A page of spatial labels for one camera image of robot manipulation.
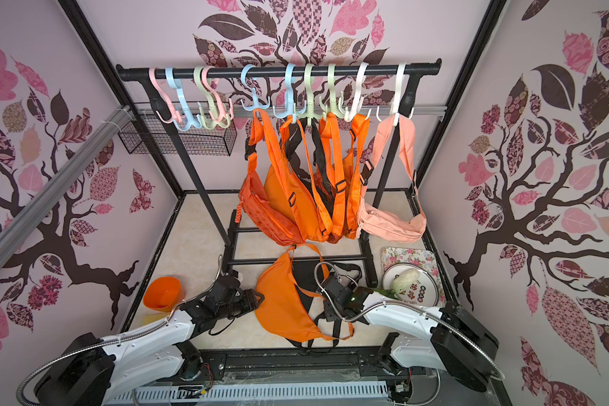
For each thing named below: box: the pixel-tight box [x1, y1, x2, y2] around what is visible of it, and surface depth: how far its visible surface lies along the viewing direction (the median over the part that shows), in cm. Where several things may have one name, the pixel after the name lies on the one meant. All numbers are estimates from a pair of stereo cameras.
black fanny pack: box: [284, 119, 337, 221], surface depth 66 cm
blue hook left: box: [164, 66, 203, 132], surface depth 55 cm
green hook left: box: [193, 65, 231, 131], surface depth 56 cm
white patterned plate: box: [381, 262, 439, 308], surface depth 91 cm
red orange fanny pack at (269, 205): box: [235, 108, 308, 247], surface depth 74 cm
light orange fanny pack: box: [342, 113, 369, 240], surface depth 70 cm
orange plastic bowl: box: [142, 276, 185, 313], surface depth 89 cm
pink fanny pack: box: [356, 115, 428, 244], surface depth 76 cm
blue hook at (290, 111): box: [272, 63, 297, 124], surface depth 58 cm
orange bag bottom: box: [247, 109, 335, 245], surface depth 77 cm
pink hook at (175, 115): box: [148, 67, 183, 125], surface depth 54 cm
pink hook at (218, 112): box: [202, 65, 234, 122], surface depth 56 cm
